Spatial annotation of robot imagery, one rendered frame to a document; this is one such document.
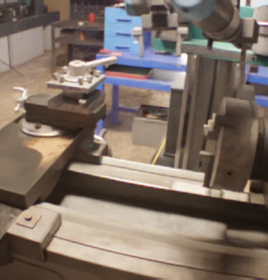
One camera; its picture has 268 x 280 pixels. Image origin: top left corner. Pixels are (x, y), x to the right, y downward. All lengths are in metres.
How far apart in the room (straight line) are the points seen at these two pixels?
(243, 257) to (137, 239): 0.30
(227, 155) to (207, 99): 1.20
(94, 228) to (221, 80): 1.25
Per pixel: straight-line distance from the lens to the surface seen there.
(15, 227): 0.92
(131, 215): 1.15
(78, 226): 0.95
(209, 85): 1.92
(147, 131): 2.98
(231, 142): 0.77
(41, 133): 1.22
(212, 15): 0.62
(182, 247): 0.91
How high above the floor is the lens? 1.49
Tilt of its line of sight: 27 degrees down
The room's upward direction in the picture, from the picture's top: 4 degrees clockwise
